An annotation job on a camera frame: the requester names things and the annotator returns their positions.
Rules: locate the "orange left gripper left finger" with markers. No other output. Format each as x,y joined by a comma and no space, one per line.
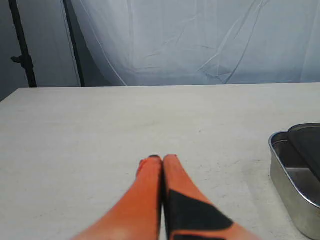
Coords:
137,215

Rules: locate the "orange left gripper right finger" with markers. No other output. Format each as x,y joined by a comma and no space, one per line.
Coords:
189,214

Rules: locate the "dark lid with orange seal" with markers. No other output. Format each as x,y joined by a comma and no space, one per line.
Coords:
305,138

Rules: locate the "steel two-compartment lunch box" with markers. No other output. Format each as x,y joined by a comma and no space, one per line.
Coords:
296,185

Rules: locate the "white backdrop cloth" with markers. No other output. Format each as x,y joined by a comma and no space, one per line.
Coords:
202,42

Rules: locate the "black light stand pole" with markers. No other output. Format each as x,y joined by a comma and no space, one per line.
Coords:
25,59

